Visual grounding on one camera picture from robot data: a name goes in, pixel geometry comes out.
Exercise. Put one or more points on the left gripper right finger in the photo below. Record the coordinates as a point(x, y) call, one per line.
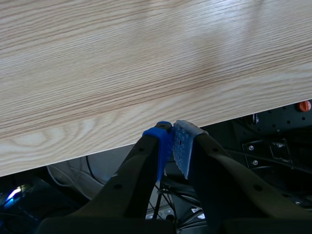
point(219, 185)

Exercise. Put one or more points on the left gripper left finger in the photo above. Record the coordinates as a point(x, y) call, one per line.
point(126, 185)

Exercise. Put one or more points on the orange round knob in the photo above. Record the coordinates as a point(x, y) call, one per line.
point(305, 105)

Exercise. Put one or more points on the black perforated metal frame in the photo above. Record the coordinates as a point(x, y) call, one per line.
point(278, 143)

